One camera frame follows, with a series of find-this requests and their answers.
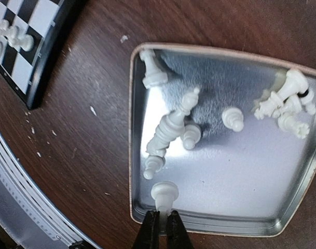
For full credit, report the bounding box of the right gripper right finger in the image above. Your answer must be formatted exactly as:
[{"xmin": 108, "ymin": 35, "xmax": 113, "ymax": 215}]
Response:
[{"xmin": 166, "ymin": 210, "xmax": 194, "ymax": 249}]

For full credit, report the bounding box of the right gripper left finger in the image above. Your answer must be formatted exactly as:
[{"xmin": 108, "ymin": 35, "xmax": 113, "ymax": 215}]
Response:
[{"xmin": 132, "ymin": 210, "xmax": 160, "ymax": 249}]

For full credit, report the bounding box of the white piece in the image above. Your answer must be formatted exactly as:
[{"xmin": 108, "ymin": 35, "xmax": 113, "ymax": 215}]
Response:
[
  {"xmin": 151, "ymin": 181, "xmax": 179, "ymax": 232},
  {"xmin": 222, "ymin": 107, "xmax": 244, "ymax": 132}
]

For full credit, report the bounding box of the black white chessboard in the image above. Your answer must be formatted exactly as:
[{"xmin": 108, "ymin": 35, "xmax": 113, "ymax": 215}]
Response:
[{"xmin": 0, "ymin": 0, "xmax": 82, "ymax": 109}]

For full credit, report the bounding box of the metal wooden tray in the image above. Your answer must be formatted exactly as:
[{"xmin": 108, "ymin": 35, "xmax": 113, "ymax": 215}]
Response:
[{"xmin": 129, "ymin": 43, "xmax": 316, "ymax": 237}]

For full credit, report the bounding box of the white piece in tray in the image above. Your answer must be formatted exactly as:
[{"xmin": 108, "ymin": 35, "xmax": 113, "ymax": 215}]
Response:
[{"xmin": 222, "ymin": 107, "xmax": 244, "ymax": 132}]

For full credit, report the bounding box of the front aluminium rail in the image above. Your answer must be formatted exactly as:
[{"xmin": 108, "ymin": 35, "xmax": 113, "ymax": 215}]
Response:
[{"xmin": 0, "ymin": 133, "xmax": 99, "ymax": 248}]

